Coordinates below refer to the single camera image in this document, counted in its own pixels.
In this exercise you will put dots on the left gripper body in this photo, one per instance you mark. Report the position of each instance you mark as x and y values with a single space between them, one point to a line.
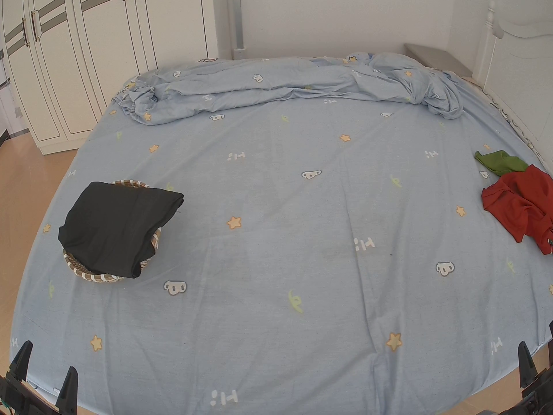
21 400

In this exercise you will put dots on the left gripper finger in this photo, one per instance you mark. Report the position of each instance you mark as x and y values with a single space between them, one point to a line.
68 396
21 365

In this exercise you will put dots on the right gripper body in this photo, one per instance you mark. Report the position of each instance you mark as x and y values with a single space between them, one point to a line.
540 398

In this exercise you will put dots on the black shirt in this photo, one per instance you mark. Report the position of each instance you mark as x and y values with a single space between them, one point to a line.
112 227

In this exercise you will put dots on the round woven basket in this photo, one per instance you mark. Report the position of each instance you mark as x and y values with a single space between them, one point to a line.
95 277

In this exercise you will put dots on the red garment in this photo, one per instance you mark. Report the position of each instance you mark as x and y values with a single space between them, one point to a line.
518 205

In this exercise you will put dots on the green garment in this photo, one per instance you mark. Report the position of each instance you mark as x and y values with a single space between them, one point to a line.
499 162

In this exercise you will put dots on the grey bedside table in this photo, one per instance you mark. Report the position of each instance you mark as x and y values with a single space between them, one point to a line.
436 58

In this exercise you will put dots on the white wardrobe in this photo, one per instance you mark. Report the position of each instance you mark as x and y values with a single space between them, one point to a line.
86 58

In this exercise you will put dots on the pale blue quilt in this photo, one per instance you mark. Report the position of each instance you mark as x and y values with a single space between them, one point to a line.
281 84

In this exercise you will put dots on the grey wall duct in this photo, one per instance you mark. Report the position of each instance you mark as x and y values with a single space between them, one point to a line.
236 15

